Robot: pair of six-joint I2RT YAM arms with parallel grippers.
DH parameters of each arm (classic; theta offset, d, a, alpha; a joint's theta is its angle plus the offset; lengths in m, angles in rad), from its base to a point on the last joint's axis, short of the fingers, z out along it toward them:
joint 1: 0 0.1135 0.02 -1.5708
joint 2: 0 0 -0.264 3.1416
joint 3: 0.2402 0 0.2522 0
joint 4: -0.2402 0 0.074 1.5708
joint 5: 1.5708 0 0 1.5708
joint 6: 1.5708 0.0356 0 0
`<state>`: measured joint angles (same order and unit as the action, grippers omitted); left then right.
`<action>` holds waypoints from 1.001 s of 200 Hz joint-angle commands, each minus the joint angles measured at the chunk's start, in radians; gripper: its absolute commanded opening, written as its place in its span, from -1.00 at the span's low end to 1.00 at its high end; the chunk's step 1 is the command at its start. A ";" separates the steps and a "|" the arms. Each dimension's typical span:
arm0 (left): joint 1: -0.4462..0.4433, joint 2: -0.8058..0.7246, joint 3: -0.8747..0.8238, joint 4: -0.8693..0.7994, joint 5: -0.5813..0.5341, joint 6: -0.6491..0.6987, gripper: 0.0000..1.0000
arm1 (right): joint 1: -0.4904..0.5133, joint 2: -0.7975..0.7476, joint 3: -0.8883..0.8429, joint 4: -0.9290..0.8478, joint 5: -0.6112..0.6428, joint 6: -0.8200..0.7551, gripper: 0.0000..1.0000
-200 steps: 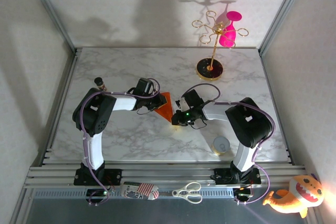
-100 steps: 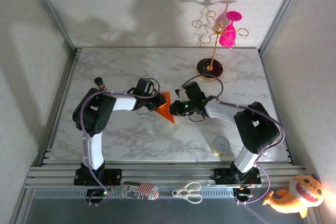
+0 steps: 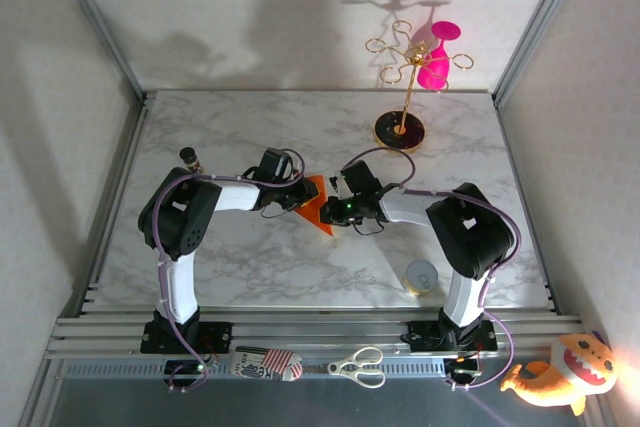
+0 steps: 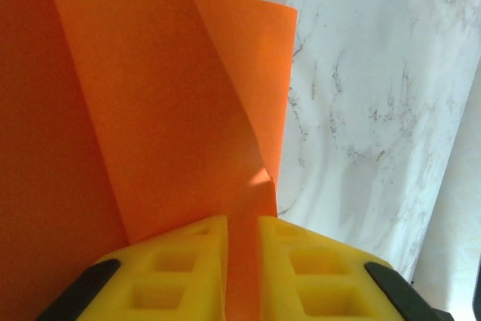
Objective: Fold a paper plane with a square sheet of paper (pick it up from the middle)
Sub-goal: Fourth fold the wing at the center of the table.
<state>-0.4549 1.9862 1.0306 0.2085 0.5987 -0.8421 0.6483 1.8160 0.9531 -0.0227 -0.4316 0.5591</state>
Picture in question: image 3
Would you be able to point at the aluminium side rail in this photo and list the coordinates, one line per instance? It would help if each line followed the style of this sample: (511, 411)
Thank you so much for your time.
(510, 147)
(132, 147)

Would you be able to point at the orange fish plush toy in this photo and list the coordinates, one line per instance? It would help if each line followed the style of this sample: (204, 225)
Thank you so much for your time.
(560, 377)

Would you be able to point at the black controller board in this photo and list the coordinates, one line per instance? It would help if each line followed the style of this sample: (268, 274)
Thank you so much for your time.
(462, 369)
(187, 369)

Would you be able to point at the pink wine glass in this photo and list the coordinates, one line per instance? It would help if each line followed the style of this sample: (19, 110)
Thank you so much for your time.
(432, 69)

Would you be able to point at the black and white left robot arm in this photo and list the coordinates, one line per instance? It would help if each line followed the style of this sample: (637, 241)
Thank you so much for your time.
(180, 217)

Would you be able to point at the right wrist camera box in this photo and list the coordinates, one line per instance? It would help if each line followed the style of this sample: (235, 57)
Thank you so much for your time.
(340, 184)

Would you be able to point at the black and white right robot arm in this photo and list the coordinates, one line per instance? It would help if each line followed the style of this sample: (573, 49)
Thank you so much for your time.
(470, 232)

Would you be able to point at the orange paper sheet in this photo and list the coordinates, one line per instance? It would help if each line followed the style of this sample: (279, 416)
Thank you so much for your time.
(320, 219)

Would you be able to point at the tin can silver lid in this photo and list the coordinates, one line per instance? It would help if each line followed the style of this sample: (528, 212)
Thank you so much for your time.
(421, 276)

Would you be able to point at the aluminium frame post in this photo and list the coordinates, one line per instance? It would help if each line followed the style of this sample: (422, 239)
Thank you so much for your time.
(540, 17)
(95, 17)

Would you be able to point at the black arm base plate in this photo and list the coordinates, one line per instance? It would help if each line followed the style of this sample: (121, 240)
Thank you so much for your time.
(425, 334)
(215, 337)

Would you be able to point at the printed striped pouch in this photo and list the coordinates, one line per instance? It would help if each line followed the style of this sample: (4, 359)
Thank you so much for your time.
(265, 362)

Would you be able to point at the aluminium frame rail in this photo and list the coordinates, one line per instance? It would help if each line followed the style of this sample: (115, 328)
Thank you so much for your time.
(320, 332)

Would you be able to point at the small dark bottle black cap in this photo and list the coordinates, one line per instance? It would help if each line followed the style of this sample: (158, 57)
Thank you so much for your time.
(189, 156)

